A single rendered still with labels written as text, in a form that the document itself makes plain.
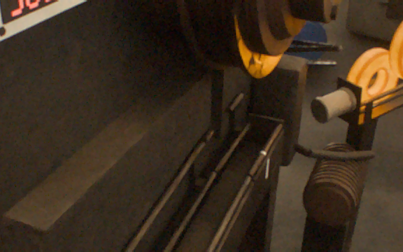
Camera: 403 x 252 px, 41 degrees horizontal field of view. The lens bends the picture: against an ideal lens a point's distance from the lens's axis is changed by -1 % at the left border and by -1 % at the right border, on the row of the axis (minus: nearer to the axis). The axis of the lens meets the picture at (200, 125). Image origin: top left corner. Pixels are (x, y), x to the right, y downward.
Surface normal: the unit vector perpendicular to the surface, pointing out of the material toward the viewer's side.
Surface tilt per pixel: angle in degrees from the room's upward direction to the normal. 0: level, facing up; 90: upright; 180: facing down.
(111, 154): 0
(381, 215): 0
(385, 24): 90
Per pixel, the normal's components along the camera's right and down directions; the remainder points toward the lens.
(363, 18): -0.60, 0.38
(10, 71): 0.92, 0.21
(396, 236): 0.03, -0.87
